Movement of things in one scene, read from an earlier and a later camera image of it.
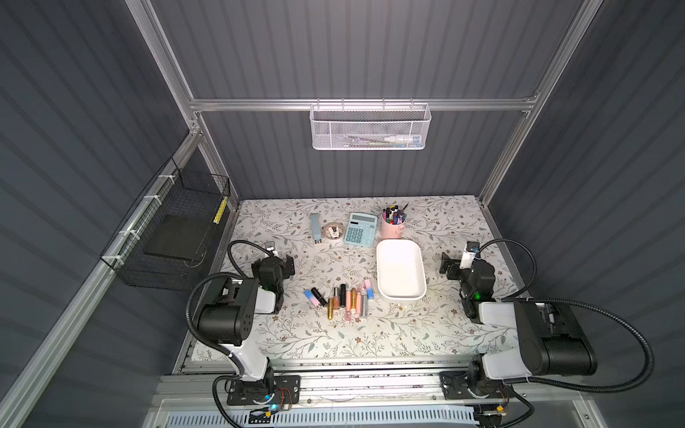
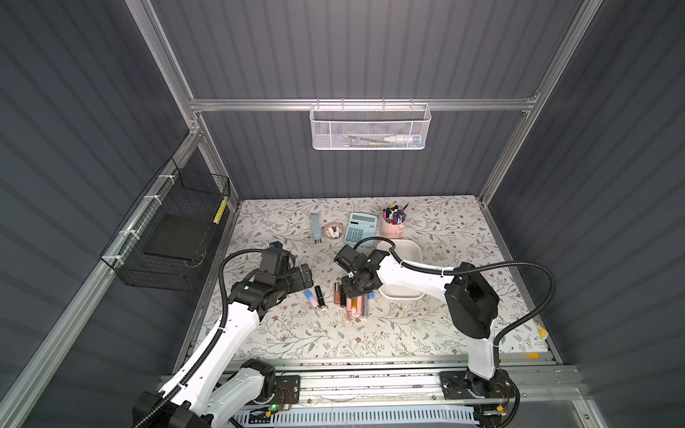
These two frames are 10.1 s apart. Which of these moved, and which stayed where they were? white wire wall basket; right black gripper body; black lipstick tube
Moved: right black gripper body
Stayed: white wire wall basket; black lipstick tube
